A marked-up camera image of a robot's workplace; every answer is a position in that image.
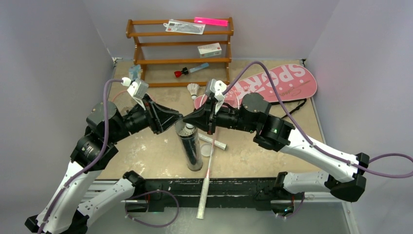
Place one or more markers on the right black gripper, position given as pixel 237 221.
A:
pixel 210 117

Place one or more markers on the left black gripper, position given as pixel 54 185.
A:
pixel 159 117

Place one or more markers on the white shuttlecock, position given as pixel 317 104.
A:
pixel 187 131
pixel 193 89

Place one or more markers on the black shuttlecock tube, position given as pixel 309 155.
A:
pixel 191 148

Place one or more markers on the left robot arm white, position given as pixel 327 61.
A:
pixel 66 213

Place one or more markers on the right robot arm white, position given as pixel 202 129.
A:
pixel 336 176

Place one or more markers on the pink badminton racket left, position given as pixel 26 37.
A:
pixel 124 103

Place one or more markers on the pink white badminton racket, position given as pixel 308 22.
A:
pixel 231 98

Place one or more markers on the clear plastic tube lid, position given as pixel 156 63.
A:
pixel 206 149

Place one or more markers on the red black blue marker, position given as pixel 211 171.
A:
pixel 186 71

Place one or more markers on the light blue white device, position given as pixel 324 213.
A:
pixel 135 72

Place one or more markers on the white red small box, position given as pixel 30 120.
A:
pixel 209 50

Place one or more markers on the wooden three-tier shelf rack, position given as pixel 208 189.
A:
pixel 140 59

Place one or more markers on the white packaged item on shelf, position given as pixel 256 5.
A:
pixel 178 26

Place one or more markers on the pink sport racket bag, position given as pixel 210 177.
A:
pixel 292 81

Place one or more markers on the pink fluorescent bar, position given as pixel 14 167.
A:
pixel 211 21

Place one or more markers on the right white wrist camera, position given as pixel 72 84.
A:
pixel 216 88

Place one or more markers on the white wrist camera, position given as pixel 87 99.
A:
pixel 136 89
pixel 216 88

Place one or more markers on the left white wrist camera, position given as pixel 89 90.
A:
pixel 136 89

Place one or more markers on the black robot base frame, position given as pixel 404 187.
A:
pixel 263 194

